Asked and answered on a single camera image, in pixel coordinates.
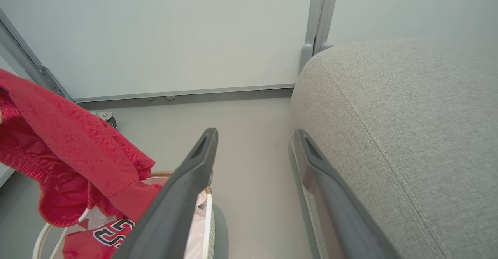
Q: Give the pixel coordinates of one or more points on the red white sports jersey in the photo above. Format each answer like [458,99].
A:
[78,142]

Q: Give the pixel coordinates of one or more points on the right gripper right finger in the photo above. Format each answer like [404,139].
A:
[334,212]

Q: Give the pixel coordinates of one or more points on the grey fabric sofa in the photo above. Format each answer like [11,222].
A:
[408,134]

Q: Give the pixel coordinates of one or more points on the grey partition post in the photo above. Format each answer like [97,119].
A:
[328,10]
[312,18]

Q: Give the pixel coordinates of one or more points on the grey partition bottom rail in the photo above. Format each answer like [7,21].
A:
[186,92]

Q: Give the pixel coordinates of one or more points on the grey partition frame bar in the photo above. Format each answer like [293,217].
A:
[23,53]

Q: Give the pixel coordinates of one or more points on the black caster wheel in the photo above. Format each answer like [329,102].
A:
[112,123]

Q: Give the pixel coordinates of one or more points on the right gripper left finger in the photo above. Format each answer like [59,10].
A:
[175,204]

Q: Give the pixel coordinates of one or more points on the grey partition support leg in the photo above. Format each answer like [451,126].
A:
[102,115]

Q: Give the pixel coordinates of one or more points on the white laundry basket brown rim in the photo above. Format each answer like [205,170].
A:
[209,228]

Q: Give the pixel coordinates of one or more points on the white basket liner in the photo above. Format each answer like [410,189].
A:
[196,235]

